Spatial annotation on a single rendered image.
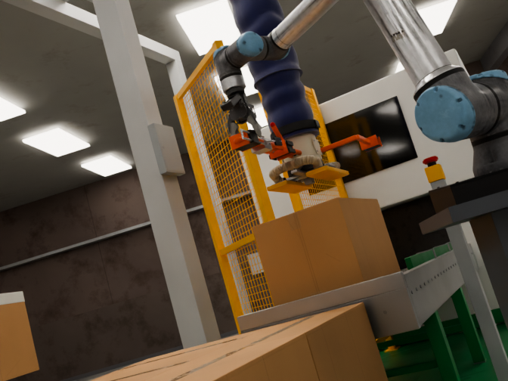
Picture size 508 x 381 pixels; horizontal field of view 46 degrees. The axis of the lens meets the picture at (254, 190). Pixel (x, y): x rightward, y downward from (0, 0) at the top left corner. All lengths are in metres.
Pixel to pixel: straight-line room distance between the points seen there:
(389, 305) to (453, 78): 0.94
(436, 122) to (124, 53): 2.45
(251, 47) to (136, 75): 1.57
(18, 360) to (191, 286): 0.95
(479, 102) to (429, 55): 0.18
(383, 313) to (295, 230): 0.48
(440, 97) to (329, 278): 1.03
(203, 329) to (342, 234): 1.27
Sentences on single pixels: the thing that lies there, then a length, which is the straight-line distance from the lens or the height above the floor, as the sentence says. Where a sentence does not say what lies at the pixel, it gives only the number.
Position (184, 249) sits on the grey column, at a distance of 3.42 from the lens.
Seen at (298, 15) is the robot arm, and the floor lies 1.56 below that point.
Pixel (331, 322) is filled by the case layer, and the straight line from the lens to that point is 1.88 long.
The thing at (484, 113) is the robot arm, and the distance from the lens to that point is 1.68.
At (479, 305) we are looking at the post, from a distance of 2.79.
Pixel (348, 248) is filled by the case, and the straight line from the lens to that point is 2.37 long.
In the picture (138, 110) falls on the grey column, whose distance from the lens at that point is 3.61.
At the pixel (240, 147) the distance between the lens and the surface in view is 2.18.
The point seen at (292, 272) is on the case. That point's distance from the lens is 2.46.
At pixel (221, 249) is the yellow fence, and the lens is 3.90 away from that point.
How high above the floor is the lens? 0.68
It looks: 9 degrees up
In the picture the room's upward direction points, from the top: 16 degrees counter-clockwise
